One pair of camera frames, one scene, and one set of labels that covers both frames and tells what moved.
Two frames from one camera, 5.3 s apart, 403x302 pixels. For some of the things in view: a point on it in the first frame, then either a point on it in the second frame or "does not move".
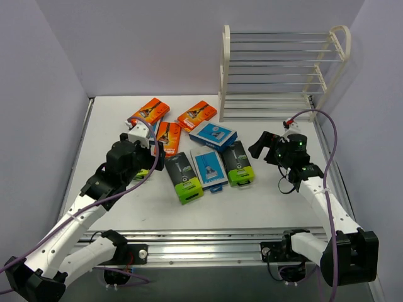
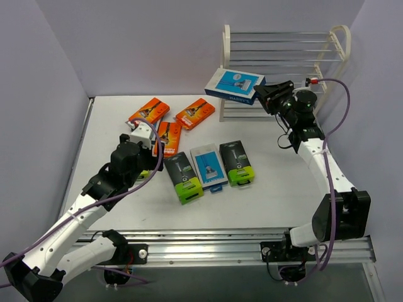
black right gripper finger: (256, 148) to (265, 99)
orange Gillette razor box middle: (169, 133) does not move
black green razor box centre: (187, 185) does not move
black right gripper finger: (267, 139) to (268, 90)
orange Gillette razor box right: (195, 115) does not move
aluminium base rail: (200, 246) does not move
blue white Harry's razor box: (210, 167) does not move
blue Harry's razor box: (213, 136) to (235, 85)
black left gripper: (154, 157) does not move
